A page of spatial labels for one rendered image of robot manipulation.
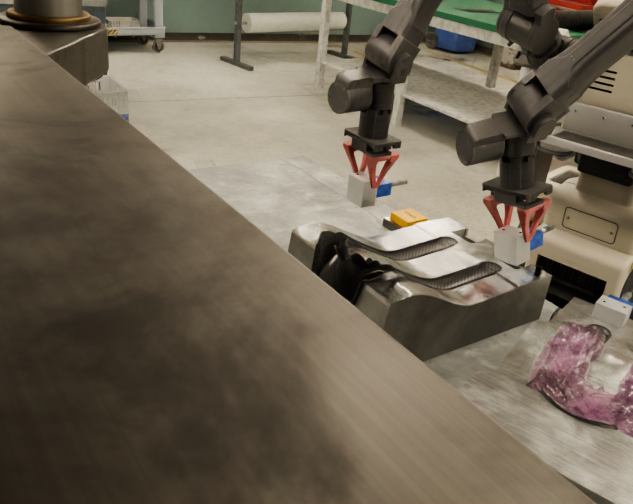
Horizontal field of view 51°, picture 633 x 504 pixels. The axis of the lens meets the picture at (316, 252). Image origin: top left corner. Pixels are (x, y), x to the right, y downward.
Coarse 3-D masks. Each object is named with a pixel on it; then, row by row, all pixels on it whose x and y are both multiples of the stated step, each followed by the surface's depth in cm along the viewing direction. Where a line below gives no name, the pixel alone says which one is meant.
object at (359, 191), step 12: (348, 180) 130; (360, 180) 127; (384, 180) 131; (396, 180) 134; (348, 192) 131; (360, 192) 127; (372, 192) 128; (384, 192) 130; (360, 204) 128; (372, 204) 130
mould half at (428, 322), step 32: (320, 224) 112; (416, 224) 127; (448, 224) 129; (448, 256) 117; (480, 256) 117; (384, 288) 95; (416, 288) 97; (480, 288) 108; (512, 288) 109; (544, 288) 114; (384, 320) 93; (416, 320) 97; (448, 320) 102; (480, 320) 107; (512, 320) 113; (416, 352) 101
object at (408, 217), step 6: (402, 210) 146; (408, 210) 147; (414, 210) 147; (390, 216) 145; (396, 216) 144; (402, 216) 143; (408, 216) 144; (414, 216) 144; (420, 216) 144; (396, 222) 144; (402, 222) 142; (408, 222) 141; (414, 222) 142; (420, 222) 143
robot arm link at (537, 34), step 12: (504, 0) 135; (516, 0) 132; (528, 0) 129; (540, 0) 130; (504, 12) 137; (528, 12) 131; (540, 12) 130; (552, 12) 131; (504, 24) 137; (540, 24) 131; (552, 24) 133; (504, 36) 139; (528, 36) 133; (540, 36) 133; (552, 36) 136; (528, 48) 135; (540, 48) 136
